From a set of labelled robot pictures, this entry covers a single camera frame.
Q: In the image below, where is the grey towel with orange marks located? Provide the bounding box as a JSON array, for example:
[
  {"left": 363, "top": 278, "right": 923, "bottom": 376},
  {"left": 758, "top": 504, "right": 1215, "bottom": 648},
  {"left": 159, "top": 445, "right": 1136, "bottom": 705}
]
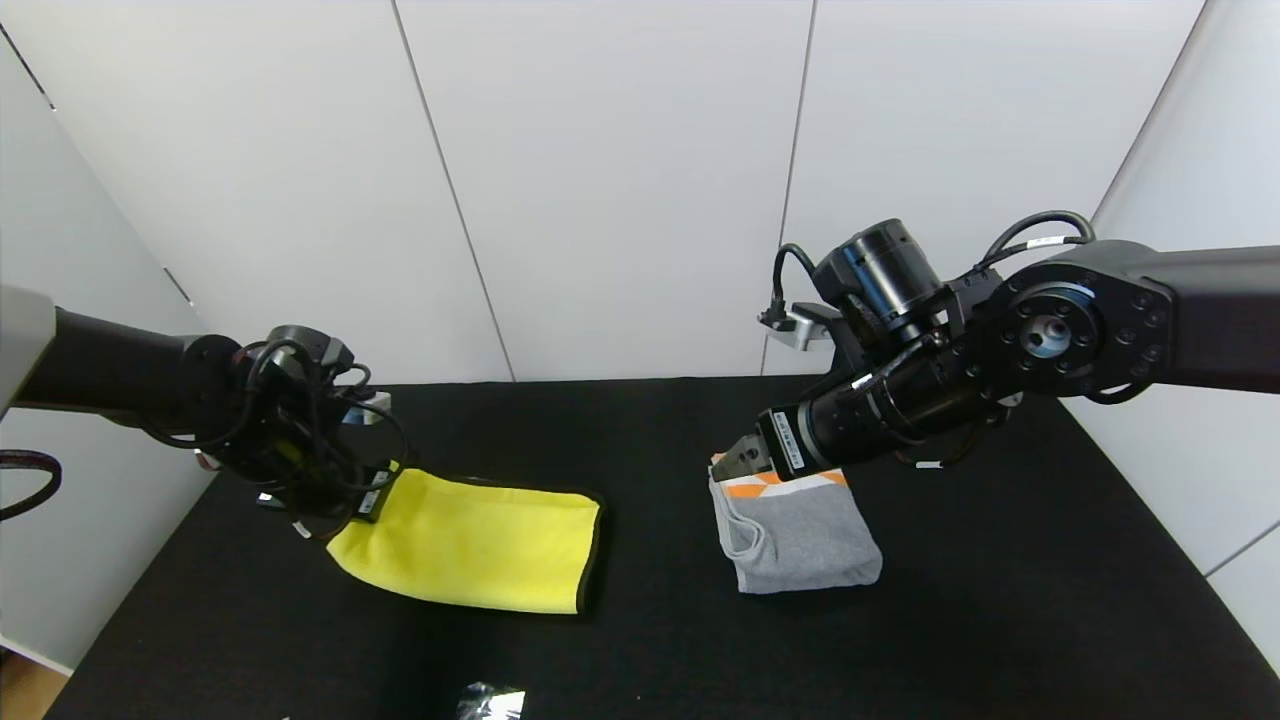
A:
[{"left": 708, "top": 452, "right": 884, "bottom": 596}]

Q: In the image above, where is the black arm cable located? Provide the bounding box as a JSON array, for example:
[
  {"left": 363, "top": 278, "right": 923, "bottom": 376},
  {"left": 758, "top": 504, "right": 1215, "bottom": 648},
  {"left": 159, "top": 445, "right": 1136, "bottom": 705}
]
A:
[
  {"left": 240, "top": 340, "right": 411, "bottom": 501},
  {"left": 768, "top": 242, "right": 823, "bottom": 321}
]

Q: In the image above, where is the yellow microfibre towel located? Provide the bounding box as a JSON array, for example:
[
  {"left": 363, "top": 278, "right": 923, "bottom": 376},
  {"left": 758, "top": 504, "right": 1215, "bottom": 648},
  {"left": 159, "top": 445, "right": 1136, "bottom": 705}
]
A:
[{"left": 326, "top": 467, "right": 606, "bottom": 616}]

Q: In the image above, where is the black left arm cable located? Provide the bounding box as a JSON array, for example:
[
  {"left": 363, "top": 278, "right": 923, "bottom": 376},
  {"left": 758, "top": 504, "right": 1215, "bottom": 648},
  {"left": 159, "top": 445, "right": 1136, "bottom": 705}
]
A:
[{"left": 240, "top": 340, "right": 411, "bottom": 501}]

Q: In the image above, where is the shiny silver foil piece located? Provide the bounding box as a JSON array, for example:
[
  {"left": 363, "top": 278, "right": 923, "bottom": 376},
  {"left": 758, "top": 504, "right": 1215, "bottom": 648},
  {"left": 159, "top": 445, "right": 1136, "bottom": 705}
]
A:
[{"left": 458, "top": 682, "right": 526, "bottom": 720}]

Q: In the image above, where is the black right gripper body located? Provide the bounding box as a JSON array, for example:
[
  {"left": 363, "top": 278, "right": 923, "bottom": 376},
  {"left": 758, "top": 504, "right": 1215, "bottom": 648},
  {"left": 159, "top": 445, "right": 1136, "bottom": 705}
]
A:
[{"left": 756, "top": 372, "right": 896, "bottom": 482}]

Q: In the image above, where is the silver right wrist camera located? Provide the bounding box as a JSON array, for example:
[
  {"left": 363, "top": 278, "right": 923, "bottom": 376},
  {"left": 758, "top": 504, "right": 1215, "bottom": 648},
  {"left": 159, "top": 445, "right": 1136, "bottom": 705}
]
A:
[{"left": 760, "top": 303, "right": 841, "bottom": 352}]

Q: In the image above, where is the black red braided hose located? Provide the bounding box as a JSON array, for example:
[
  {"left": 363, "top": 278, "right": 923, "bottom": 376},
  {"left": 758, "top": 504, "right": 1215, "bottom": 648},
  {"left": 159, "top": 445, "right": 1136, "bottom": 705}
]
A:
[{"left": 0, "top": 449, "right": 63, "bottom": 523}]

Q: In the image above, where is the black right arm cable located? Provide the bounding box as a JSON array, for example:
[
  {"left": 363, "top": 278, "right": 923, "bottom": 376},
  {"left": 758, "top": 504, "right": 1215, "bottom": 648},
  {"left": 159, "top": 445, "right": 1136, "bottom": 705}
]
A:
[{"left": 768, "top": 242, "right": 823, "bottom": 321}]

